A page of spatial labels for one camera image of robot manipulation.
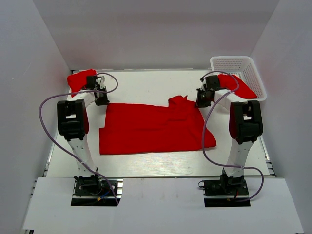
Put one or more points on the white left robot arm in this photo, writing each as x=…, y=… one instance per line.
x=73, y=122

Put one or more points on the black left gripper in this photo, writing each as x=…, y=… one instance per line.
x=104, y=101

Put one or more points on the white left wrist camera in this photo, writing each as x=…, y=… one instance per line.
x=100, y=82

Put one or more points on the red t-shirt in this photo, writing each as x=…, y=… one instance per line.
x=78, y=80
x=243, y=90
x=141, y=128

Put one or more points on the white plastic mesh basket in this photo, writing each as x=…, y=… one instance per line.
x=244, y=68

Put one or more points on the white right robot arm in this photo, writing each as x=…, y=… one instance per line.
x=245, y=121

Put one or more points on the red t-shirt in basket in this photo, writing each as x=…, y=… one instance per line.
x=243, y=90

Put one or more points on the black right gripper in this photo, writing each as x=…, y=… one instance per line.
x=199, y=103

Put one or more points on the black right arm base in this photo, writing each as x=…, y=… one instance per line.
x=225, y=192

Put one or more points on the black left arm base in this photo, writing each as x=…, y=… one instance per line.
x=93, y=191

